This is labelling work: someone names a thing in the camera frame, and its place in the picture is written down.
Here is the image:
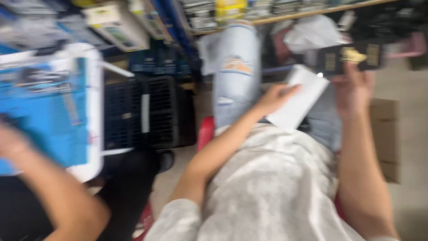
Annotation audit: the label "person's right hand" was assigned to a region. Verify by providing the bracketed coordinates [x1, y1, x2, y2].
[333, 62, 377, 118]

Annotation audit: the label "person's left hand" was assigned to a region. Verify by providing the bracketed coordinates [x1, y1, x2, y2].
[258, 84, 302, 116]

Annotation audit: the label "black box with gold print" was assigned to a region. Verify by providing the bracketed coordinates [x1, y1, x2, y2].
[316, 42, 385, 76]

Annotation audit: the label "white box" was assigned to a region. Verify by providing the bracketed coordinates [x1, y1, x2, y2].
[266, 64, 331, 133]

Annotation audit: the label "white plastic bag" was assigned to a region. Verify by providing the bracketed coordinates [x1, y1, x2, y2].
[284, 14, 349, 55]

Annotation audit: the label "heap of black boxes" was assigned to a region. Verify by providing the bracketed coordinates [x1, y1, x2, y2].
[349, 2, 428, 45]

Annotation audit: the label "pink item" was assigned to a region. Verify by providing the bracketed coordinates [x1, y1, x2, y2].
[387, 32, 427, 60]

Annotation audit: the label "brown cardboard box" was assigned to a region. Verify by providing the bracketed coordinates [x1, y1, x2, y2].
[369, 98, 402, 185]

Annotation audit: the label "wooden shelf with stacked goods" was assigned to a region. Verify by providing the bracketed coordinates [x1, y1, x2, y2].
[179, 0, 428, 36]

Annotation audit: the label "person's light blue jeans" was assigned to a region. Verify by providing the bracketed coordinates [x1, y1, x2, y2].
[212, 20, 343, 153]

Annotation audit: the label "person's white grey shirt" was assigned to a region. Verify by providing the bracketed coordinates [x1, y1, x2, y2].
[144, 122, 402, 241]

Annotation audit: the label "red stool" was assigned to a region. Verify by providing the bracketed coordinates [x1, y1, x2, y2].
[132, 116, 346, 241]

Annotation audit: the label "black plastic crate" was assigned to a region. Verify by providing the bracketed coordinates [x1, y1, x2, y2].
[104, 74, 198, 152]

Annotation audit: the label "dark blue boxes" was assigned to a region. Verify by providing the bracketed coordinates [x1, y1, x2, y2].
[130, 45, 192, 77]

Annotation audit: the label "white framed package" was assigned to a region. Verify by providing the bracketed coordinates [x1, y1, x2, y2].
[81, 3, 152, 53]

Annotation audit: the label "blue and white package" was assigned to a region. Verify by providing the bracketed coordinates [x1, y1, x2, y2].
[0, 43, 105, 183]

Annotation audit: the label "heap of grey packages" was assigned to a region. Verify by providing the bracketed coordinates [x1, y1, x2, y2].
[0, 0, 84, 54]

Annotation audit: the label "blue shelf post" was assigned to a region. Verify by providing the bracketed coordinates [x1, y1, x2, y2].
[157, 0, 203, 72]

